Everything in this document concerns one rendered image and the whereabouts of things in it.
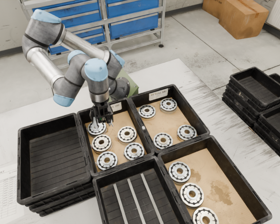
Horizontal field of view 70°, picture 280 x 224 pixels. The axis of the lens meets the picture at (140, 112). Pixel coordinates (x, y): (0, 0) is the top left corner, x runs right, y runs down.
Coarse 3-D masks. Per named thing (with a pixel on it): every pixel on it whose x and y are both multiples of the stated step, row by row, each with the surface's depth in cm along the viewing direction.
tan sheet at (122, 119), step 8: (120, 120) 118; (128, 120) 118; (112, 128) 114; (120, 128) 114; (88, 136) 111; (112, 136) 111; (112, 144) 107; (120, 144) 107; (120, 152) 104; (96, 160) 102; (120, 160) 101
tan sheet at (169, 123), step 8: (152, 104) 125; (160, 112) 121; (176, 112) 121; (152, 120) 117; (160, 120) 117; (168, 120) 117; (176, 120) 117; (184, 120) 117; (152, 128) 113; (160, 128) 113; (168, 128) 113; (176, 128) 113; (152, 136) 110
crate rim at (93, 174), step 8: (128, 104) 113; (80, 112) 110; (80, 120) 106; (136, 120) 105; (80, 128) 102; (144, 136) 98; (88, 152) 93; (152, 152) 92; (88, 160) 91; (136, 160) 90; (112, 168) 88
